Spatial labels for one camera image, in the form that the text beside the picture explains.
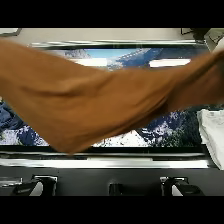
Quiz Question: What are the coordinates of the white garment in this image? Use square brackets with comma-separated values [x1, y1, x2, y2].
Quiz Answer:
[196, 108, 224, 171]

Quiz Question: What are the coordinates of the silver frame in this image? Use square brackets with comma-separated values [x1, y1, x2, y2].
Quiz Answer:
[0, 151, 214, 197]

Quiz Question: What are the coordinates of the brown garment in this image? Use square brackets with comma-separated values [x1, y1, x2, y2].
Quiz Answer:
[0, 38, 224, 155]

